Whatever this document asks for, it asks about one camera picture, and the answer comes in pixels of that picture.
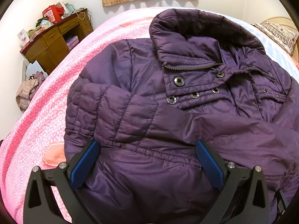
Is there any brown wooden desk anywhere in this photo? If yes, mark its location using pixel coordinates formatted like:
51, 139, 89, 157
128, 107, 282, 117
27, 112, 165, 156
20, 8, 93, 74

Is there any white card on desk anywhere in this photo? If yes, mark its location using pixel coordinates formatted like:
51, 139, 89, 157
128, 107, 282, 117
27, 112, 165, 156
17, 29, 30, 47

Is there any patterned grey pillow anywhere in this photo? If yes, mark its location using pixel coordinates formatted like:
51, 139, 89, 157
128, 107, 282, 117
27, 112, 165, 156
255, 21, 298, 56

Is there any purple puffer jacket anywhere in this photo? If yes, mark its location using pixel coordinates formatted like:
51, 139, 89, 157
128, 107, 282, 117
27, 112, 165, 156
63, 8, 299, 224

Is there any pink and blue bedspread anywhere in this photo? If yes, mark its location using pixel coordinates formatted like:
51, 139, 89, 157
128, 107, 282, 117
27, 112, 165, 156
0, 6, 299, 224

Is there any cream wooden headboard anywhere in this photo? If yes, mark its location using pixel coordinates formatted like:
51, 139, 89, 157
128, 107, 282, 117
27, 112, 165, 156
262, 17, 298, 65

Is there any red box on desk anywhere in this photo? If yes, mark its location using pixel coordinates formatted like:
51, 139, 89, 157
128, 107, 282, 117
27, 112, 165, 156
42, 5, 64, 24

